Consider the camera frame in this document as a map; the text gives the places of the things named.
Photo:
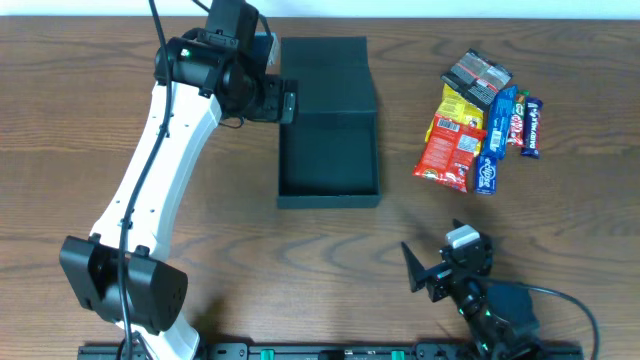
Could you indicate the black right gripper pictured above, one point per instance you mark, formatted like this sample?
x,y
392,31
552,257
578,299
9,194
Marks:
x,y
441,279

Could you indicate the dark green box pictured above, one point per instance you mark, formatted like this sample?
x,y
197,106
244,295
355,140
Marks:
x,y
328,155

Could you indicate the blue wrapped biscuit bar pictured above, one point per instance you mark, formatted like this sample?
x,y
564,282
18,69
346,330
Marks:
x,y
499,122

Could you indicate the red snack bag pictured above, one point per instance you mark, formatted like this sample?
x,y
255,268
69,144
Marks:
x,y
449,153

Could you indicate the Haribo candy bag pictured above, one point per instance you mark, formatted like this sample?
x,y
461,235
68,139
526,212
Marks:
x,y
477,79

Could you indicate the blue Eclipse mint pack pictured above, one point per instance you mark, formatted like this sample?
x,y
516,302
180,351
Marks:
x,y
486,175

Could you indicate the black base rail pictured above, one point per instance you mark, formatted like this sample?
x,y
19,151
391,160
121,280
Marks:
x,y
419,351

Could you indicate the purple Dairy Milk bar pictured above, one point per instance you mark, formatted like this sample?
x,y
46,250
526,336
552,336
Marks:
x,y
532,120

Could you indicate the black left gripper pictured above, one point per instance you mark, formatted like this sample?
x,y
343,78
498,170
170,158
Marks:
x,y
288,106

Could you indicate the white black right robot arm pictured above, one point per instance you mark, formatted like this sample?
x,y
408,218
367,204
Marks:
x,y
500,317

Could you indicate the red KitKat bar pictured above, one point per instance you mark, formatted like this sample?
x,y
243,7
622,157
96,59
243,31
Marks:
x,y
516,131

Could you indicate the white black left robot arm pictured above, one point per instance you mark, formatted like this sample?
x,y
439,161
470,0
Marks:
x,y
208,77

